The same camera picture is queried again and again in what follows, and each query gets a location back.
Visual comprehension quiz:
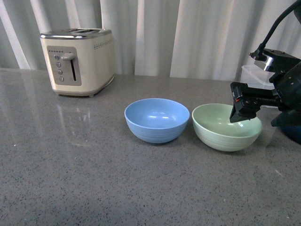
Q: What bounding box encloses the cream toaster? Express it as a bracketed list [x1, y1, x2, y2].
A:
[40, 28, 116, 97]

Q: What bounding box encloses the black camera cable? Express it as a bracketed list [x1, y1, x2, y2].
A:
[256, 0, 301, 56]

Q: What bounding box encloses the clear plastic container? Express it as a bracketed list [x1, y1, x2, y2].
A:
[240, 65, 274, 90]

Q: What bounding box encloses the light green bowl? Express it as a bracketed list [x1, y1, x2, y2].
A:
[192, 103, 263, 152]

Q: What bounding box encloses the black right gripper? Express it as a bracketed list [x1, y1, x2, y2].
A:
[230, 49, 301, 123]

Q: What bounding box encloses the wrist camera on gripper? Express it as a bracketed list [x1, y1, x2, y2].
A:
[249, 52, 274, 72]

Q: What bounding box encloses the dark blue saucepan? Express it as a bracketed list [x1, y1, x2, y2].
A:
[271, 110, 301, 144]

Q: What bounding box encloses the light blue bowl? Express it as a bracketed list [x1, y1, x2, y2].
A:
[124, 98, 190, 144]

